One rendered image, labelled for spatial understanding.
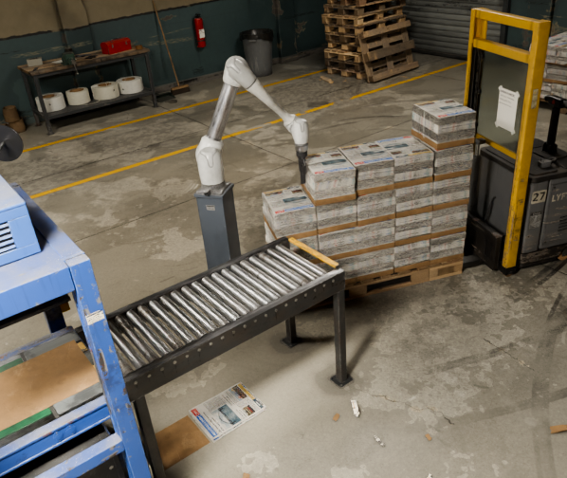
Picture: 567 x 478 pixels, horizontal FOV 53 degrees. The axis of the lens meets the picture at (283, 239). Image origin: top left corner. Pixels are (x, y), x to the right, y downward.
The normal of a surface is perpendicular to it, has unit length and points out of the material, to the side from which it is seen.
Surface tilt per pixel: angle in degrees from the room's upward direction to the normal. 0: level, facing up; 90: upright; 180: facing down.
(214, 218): 90
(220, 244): 90
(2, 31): 90
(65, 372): 0
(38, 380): 0
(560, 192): 90
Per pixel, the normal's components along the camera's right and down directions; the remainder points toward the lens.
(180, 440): -0.07, -0.87
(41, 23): 0.61, 0.35
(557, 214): 0.28, 0.45
